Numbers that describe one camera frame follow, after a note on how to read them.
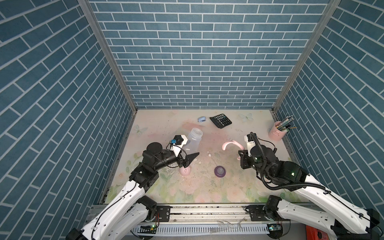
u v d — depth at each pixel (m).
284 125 0.96
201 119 1.12
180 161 0.62
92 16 0.73
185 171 0.84
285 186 0.45
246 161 0.61
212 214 0.75
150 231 0.72
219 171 0.86
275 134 0.98
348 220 0.40
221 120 1.12
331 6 0.71
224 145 0.63
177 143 0.57
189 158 0.60
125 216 0.56
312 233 0.65
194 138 0.61
